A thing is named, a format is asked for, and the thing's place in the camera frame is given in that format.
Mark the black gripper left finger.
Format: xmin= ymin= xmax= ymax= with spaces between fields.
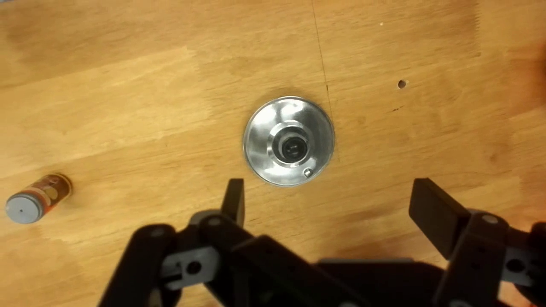
xmin=99 ymin=178 xmax=355 ymax=307

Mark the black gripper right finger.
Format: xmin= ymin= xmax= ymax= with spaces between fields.
xmin=408 ymin=178 xmax=546 ymax=307

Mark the shiny metal bowl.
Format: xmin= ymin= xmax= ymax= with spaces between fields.
xmin=243 ymin=94 xmax=338 ymax=190

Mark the small grey-capped jar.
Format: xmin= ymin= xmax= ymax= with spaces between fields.
xmin=4 ymin=171 xmax=75 ymax=227

